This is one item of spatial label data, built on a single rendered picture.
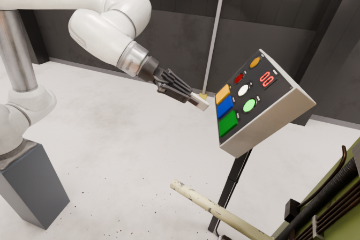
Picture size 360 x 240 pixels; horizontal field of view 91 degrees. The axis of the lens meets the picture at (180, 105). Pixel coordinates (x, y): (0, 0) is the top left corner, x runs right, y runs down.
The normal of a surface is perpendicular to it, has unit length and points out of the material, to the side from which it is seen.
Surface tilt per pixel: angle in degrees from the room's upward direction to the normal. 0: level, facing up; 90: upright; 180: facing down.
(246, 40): 90
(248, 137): 90
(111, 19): 31
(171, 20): 90
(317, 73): 90
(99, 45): 80
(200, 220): 0
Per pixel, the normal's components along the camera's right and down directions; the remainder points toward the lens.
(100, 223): 0.08, -0.83
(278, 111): -0.11, 0.55
